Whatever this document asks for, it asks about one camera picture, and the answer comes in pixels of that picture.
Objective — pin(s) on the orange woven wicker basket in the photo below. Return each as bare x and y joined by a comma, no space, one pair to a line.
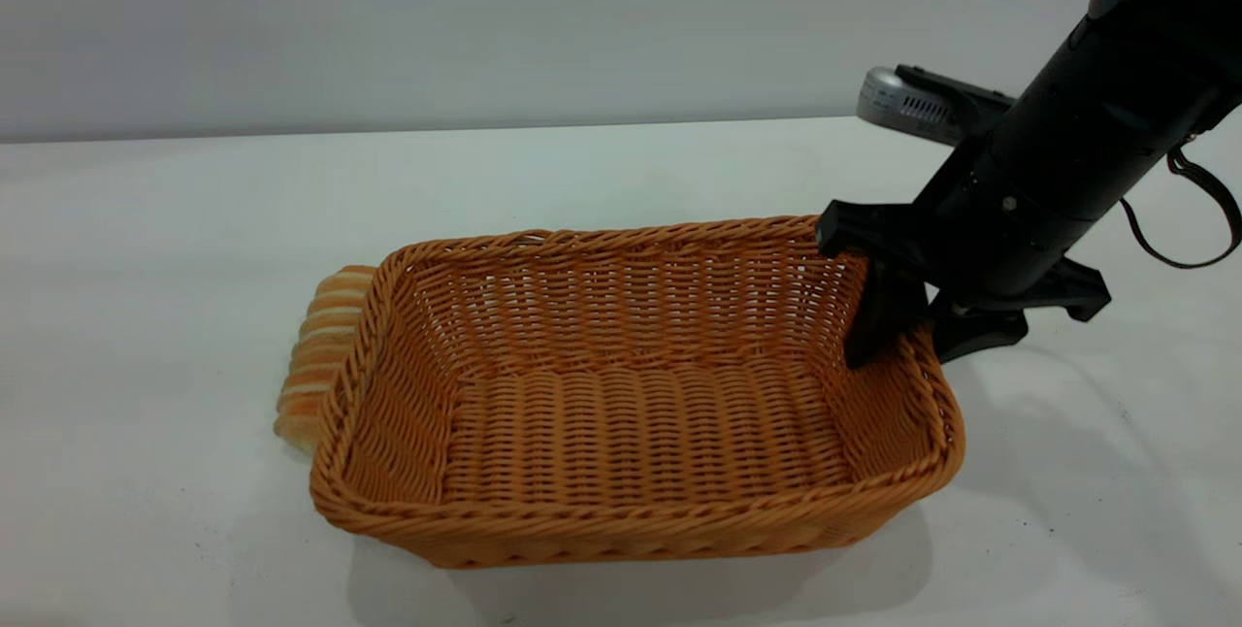
640,433

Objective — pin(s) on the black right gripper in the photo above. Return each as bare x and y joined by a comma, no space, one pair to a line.
1029,210

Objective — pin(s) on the striped orange bread roll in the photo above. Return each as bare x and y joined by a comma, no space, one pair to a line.
320,355

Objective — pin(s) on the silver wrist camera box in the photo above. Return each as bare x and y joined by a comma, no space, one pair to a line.
907,103

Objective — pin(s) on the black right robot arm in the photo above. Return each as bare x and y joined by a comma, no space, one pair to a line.
1164,16

